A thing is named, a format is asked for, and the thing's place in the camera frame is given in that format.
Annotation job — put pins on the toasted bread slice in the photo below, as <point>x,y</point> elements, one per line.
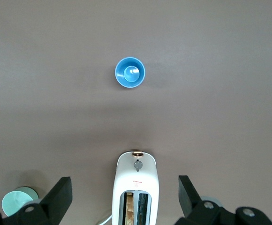
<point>129,208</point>

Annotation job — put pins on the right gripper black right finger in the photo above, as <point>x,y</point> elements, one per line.
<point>192,204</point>

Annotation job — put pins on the blue plastic cup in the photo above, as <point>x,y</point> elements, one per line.
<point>130,72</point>

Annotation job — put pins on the white two-slot toaster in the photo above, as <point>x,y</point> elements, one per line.
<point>136,180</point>

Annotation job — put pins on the brown table cover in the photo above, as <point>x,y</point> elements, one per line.
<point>136,112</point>

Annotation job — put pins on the pale green bowl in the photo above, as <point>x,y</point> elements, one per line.
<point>14,204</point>

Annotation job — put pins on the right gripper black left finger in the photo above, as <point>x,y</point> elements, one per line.
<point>54,201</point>

